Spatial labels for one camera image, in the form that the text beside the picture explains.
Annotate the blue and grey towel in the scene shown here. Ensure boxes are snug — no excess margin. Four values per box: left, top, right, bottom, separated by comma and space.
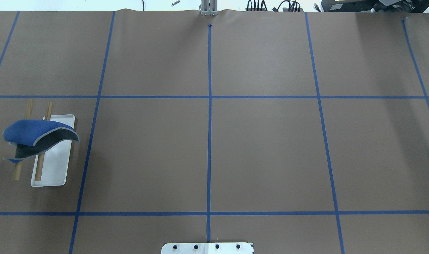
3, 119, 80, 163

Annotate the white wooden towel rack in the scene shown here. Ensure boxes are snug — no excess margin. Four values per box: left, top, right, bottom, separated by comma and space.
3, 99, 80, 187

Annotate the aluminium frame post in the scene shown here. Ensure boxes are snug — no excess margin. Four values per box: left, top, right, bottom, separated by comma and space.
200, 0, 219, 16

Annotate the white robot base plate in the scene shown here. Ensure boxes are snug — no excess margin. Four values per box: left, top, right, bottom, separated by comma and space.
161, 242, 254, 254

